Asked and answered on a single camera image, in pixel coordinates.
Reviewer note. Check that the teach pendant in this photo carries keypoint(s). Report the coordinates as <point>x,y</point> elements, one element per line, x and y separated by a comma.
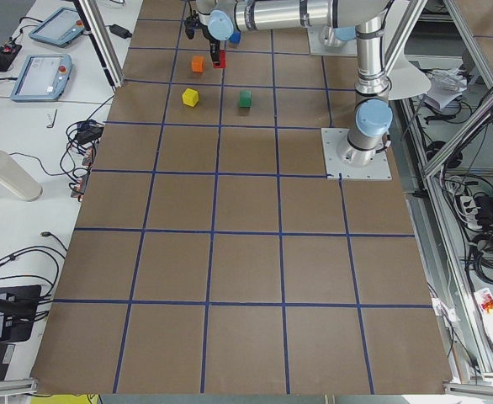
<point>43,78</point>
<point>60,29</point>

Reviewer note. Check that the near teach pendant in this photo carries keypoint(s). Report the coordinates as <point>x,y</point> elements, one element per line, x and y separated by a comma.
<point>43,78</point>

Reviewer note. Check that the hex key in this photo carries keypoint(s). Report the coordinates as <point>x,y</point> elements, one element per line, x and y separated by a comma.
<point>51,119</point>

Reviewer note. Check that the red block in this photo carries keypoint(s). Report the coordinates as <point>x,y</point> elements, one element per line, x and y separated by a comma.
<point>221,60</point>

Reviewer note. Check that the yellow block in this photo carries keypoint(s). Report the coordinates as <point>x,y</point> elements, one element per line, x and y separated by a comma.
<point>190,97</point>

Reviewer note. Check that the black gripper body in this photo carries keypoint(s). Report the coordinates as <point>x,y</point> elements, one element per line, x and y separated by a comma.
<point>214,45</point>

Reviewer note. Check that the aluminium frame post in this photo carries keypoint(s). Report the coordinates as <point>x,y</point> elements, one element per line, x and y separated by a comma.
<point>93,23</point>

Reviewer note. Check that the white bottle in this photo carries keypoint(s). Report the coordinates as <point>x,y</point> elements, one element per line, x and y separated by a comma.
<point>18,181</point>

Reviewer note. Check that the blue block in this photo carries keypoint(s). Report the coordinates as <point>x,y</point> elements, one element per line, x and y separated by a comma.
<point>235,38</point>

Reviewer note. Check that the orange block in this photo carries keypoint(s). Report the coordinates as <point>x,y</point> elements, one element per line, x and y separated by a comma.
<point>197,64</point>

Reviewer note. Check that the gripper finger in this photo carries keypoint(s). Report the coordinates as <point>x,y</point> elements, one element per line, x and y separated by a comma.
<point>214,54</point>

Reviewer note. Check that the far teach pendant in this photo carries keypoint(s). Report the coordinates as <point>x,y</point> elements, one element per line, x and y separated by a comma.
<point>60,29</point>

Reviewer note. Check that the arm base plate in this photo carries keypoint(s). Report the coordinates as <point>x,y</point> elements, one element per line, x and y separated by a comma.
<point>342,161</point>
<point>326,41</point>

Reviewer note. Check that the green block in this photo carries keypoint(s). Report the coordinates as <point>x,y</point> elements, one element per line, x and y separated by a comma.
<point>245,99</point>

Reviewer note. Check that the black power adapter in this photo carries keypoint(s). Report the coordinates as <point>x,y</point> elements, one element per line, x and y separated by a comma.
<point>120,31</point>

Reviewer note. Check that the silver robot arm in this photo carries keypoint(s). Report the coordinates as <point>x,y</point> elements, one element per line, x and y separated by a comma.
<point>341,22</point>

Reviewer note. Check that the power strip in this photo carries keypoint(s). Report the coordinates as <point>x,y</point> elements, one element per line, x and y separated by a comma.
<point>468,212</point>

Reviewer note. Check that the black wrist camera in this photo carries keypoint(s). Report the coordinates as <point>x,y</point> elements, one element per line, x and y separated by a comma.
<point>191,24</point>

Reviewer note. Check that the white chair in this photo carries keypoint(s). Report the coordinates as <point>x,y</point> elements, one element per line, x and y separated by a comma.
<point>406,80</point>

